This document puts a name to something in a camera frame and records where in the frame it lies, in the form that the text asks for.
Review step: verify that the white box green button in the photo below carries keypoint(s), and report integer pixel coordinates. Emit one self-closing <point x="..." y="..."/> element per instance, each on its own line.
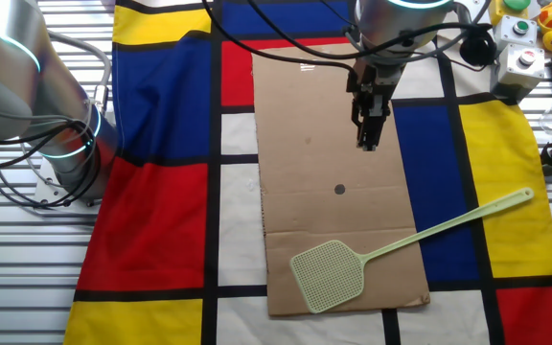
<point x="508" y="33"/>

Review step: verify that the brown cardboard sheet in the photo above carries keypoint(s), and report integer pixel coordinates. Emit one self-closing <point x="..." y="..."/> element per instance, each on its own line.
<point x="305" y="191"/>

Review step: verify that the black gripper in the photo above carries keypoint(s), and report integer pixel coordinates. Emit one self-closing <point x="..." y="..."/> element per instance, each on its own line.
<point x="376" y="81"/>

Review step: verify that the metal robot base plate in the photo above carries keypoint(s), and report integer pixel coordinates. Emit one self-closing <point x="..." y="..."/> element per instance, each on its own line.
<point x="46" y="189"/>

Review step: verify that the white box red button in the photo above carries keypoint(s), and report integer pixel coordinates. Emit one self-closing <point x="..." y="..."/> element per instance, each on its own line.
<point x="515" y="74"/>

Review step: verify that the colour block patterned cloth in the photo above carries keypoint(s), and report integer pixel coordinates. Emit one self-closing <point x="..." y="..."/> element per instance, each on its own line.
<point x="161" y="215"/>

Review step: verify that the light green plastic flyswatter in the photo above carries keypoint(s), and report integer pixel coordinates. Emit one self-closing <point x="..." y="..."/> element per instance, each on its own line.
<point x="328" y="275"/>

